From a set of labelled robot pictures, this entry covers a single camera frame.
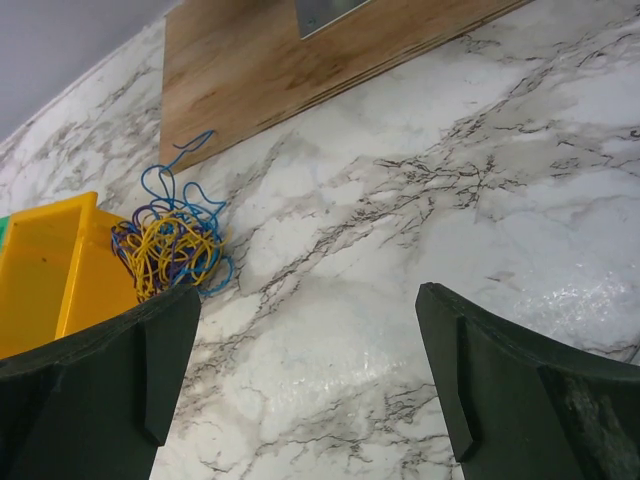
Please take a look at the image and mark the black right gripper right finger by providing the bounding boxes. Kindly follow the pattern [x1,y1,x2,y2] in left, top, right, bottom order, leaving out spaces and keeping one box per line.
[415,283,639,479]

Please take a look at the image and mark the grey metal stand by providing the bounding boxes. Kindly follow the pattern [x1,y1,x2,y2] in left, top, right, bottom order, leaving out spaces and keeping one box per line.
[294,0,368,39]

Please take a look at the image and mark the blue cable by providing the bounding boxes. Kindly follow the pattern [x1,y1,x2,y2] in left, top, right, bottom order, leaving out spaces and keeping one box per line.
[111,129,235,297]

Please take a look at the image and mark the wooden board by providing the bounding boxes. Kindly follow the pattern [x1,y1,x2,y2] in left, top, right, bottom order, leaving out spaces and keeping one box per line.
[159,1,517,171]

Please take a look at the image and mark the purple cable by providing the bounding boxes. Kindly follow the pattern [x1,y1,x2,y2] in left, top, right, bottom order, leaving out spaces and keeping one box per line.
[110,204,221,296]

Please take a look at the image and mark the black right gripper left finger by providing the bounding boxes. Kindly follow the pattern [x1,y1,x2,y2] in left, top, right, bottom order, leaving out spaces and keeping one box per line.
[1,285,201,479]

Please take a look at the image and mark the green plastic bin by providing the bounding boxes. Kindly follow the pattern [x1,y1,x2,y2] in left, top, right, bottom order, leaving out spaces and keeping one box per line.
[0,216,10,244]

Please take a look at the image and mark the yellow plastic bin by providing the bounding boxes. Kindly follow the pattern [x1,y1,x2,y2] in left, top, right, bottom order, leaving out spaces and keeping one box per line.
[1,192,138,358]

